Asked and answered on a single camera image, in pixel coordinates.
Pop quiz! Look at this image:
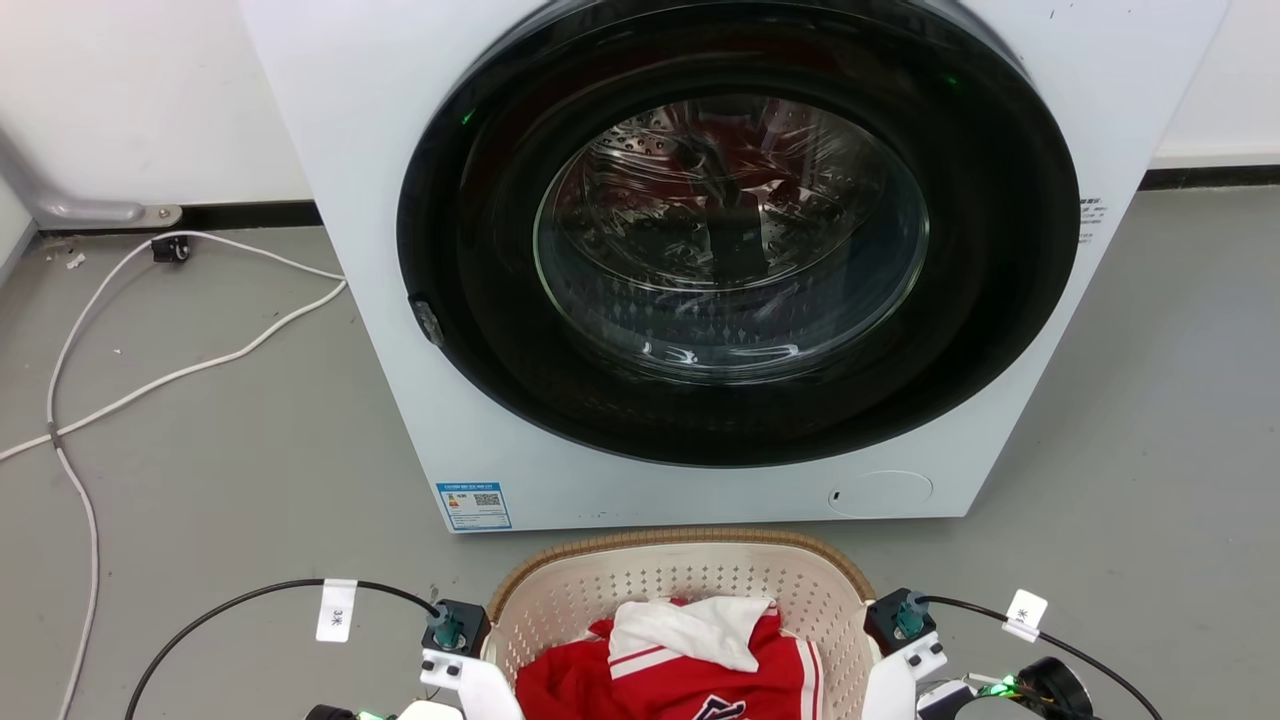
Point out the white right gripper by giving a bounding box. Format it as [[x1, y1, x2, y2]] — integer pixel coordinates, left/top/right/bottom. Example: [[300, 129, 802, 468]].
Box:
[[862, 632, 948, 720]]

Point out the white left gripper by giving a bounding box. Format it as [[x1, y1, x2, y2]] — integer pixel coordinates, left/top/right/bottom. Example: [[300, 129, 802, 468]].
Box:
[[420, 648, 526, 720]]

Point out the beige perforated laundry basket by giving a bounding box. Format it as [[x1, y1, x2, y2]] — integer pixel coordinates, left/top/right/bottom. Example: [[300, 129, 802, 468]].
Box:
[[486, 528, 881, 720]]

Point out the dark red laundry in drum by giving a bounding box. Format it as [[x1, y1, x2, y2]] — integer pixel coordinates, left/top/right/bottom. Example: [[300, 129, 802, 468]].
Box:
[[670, 100, 801, 216]]

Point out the white tag with asterisk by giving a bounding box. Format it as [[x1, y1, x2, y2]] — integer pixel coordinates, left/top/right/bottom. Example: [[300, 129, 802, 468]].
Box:
[[1002, 589, 1049, 643]]

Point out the red striped sports garment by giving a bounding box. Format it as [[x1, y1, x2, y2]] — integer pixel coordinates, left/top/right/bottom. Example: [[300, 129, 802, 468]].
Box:
[[515, 598, 826, 720]]

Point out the white tag with print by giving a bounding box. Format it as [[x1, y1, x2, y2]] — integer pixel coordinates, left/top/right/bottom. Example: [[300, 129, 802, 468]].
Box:
[[316, 578, 358, 643]]

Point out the blue energy label sticker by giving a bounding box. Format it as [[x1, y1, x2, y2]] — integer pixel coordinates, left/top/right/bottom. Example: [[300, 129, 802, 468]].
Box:
[[436, 482, 513, 531]]

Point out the white cloth garment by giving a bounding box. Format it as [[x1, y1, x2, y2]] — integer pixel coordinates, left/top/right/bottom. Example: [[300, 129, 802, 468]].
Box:
[[608, 596, 779, 673]]

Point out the round white filter cover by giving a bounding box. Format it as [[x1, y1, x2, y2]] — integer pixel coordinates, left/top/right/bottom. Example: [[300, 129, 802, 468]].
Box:
[[827, 470, 934, 519]]

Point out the black round glass washer door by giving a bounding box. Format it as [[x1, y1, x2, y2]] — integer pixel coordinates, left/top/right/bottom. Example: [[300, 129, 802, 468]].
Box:
[[396, 0, 1081, 468]]

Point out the white front-load washing machine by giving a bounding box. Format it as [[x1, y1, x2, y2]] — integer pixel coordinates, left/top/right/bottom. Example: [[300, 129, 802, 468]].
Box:
[[238, 0, 1231, 534]]

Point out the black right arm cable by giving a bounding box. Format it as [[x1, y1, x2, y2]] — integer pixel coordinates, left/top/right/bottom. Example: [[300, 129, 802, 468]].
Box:
[[918, 595, 1163, 720]]

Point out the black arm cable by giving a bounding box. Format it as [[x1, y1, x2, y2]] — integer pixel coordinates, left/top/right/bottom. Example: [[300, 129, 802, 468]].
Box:
[[125, 578, 441, 720], [918, 595, 1163, 720]]

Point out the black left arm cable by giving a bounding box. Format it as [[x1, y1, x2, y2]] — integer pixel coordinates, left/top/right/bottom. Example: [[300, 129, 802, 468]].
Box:
[[125, 578, 441, 720]]

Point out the white power cable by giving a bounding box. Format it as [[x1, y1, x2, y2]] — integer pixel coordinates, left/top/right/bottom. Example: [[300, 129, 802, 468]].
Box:
[[0, 232, 349, 463], [45, 234, 102, 720]]

